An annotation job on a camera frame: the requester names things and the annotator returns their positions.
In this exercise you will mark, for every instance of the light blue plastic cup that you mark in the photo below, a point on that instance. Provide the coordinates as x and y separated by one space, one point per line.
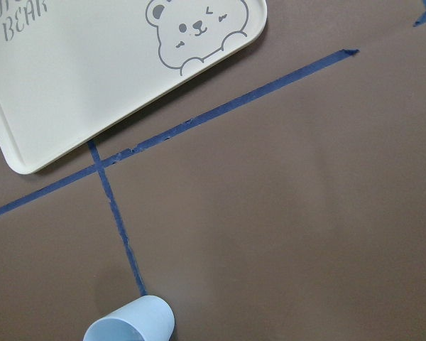
146 318

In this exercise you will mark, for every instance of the cream bear serving tray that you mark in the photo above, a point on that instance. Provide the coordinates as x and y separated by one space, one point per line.
71 69

